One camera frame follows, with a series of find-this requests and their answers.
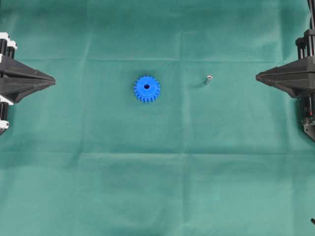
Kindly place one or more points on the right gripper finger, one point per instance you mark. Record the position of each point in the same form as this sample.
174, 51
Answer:
298, 69
289, 87

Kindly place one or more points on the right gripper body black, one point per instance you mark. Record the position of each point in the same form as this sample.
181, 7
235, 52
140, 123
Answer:
306, 54

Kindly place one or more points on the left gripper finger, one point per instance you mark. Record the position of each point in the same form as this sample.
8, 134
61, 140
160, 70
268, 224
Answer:
15, 90
13, 68

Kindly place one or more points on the blue plastic gear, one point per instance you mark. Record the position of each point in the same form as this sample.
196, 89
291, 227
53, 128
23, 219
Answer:
147, 89

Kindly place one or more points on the green table cloth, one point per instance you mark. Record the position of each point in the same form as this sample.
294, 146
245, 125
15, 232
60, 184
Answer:
86, 158

